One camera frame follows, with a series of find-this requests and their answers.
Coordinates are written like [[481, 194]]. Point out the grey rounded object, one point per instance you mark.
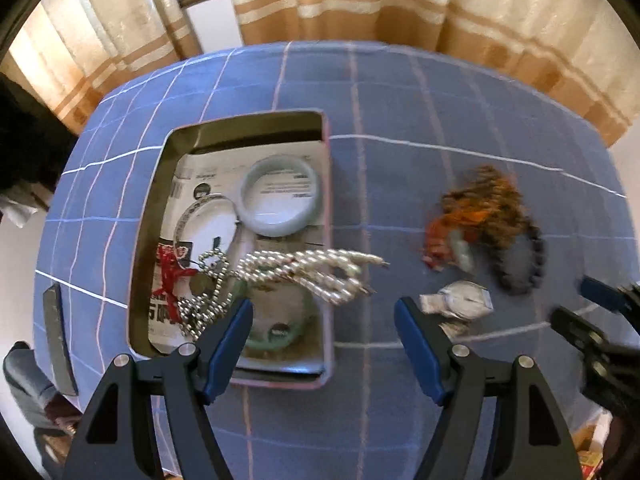
[[27, 380]]

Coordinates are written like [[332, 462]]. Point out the dark hanging clothes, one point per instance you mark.
[[30, 135]]

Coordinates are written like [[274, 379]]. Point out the wide cream gold curtain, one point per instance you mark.
[[400, 0]]

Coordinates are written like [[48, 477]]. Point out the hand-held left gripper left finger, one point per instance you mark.
[[227, 355]]

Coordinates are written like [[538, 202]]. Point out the dark grey flat object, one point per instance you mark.
[[57, 340]]

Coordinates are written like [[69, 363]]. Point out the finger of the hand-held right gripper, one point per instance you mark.
[[597, 290], [575, 322]]

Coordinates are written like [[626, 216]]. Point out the pink rectangular tin box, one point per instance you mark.
[[327, 260]]

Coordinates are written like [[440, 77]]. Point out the thin silver bangle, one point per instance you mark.
[[186, 212]]

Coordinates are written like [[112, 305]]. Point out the silver wristwatch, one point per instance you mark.
[[465, 300]]

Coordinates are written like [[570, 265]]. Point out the blue checked tablecloth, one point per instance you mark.
[[400, 110]]

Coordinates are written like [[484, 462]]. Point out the printed paper sheet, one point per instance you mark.
[[200, 170]]

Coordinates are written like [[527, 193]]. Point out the narrow cream gold curtain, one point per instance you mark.
[[100, 35]]

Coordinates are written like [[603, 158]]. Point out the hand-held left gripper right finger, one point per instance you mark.
[[420, 350]]

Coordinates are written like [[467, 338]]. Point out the green jade bangle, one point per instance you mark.
[[295, 340]]

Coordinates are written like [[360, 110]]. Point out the white cloth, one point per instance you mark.
[[20, 207]]

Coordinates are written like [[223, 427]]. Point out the white jade bangle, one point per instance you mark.
[[277, 226]]

